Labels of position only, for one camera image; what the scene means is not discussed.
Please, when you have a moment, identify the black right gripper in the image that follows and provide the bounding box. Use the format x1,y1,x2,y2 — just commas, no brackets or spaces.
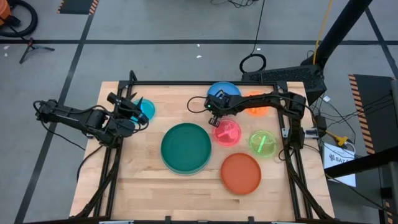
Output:
203,91,233,128

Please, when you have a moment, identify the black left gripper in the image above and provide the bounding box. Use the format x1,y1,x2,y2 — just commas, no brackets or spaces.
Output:
117,91,150,126

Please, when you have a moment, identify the pink translucent small plate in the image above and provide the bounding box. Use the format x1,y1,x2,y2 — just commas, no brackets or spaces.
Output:
211,119,243,147

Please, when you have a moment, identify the blue small plastic plate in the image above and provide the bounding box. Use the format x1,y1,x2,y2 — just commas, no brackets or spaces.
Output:
206,81,242,98

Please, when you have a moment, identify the dark green large plastic plate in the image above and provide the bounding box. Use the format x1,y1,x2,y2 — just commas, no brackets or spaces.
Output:
160,122,213,174

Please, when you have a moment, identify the orange translucent small plate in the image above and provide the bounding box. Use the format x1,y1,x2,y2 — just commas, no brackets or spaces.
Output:
243,90,270,118

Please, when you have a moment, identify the orange large plastic plate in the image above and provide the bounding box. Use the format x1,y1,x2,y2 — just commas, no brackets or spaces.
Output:
220,152,262,196

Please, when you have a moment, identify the green translucent small plate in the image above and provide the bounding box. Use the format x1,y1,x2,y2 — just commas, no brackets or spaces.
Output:
248,129,278,159

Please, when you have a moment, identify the black hazard-striped floor mat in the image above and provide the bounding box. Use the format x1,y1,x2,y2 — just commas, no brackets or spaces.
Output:
57,0,100,16

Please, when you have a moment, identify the black tripod stand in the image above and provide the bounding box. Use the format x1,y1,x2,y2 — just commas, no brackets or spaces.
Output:
18,37,56,65

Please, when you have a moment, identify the yellow plug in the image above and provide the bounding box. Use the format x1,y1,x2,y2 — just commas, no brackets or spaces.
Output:
325,129,349,147

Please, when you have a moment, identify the white printed paper sign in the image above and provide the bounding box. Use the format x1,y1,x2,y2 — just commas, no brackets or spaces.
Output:
322,142,358,188

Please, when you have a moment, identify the black horizontal beam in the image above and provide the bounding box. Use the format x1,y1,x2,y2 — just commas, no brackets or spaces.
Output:
324,153,398,179

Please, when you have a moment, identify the black slanted pole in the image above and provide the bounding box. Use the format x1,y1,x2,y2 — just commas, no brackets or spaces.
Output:
300,0,373,70

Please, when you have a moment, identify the large hazard-striped black mat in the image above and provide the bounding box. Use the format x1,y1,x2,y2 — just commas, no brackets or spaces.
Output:
347,73,398,156

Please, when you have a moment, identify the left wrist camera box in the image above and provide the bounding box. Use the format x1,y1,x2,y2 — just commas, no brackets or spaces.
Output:
106,91,121,105

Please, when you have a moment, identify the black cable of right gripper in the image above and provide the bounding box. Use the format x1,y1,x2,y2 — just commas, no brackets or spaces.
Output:
186,95,208,114

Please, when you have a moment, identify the black metal table frame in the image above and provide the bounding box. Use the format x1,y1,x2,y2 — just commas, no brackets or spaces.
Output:
70,70,336,224

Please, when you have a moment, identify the black coiled floor cable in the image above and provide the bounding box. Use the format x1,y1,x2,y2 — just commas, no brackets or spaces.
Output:
238,0,267,74

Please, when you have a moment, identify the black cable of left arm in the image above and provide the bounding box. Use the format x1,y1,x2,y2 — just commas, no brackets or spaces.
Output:
33,101,105,185

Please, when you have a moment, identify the orange vacuum with black hose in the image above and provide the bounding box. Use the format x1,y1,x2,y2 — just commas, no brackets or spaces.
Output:
0,0,39,39

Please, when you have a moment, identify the yellow cable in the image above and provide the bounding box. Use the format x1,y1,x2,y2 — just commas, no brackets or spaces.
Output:
312,0,334,65

